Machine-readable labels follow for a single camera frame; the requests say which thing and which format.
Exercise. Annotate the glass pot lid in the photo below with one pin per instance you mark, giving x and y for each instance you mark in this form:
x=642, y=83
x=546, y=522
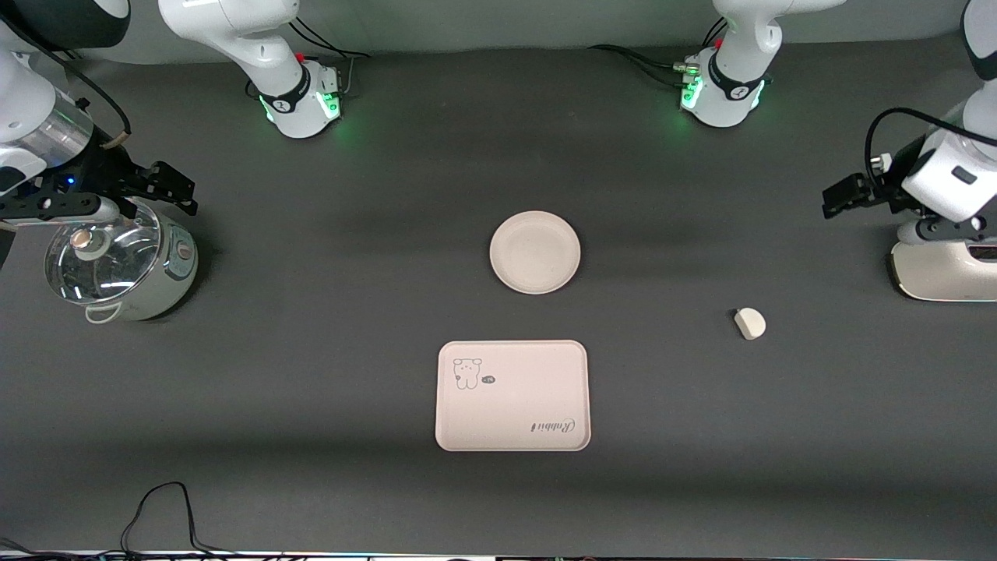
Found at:
x=109, y=273

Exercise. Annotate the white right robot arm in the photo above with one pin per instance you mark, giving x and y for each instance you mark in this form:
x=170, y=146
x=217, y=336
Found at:
x=300, y=101

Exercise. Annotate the white glossy appliance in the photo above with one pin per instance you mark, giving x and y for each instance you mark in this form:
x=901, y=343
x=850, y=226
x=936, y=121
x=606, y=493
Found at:
x=942, y=273

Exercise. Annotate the white steamed bun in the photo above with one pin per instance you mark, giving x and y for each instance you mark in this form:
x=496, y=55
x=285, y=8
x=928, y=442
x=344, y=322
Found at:
x=752, y=324

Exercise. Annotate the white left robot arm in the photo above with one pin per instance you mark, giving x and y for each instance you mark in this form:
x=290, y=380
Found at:
x=732, y=93

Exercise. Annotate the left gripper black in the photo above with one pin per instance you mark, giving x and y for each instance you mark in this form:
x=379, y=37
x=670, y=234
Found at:
x=887, y=192

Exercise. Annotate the round cream plate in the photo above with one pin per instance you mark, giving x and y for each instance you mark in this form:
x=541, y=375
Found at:
x=535, y=253

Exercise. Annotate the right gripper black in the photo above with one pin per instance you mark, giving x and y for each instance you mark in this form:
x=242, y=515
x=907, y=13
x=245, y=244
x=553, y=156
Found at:
x=100, y=167

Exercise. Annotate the pale green electric pot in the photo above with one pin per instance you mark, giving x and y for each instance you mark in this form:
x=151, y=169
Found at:
x=177, y=265

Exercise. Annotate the cream rectangular rabbit tray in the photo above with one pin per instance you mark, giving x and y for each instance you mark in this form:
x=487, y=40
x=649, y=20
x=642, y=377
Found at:
x=514, y=405

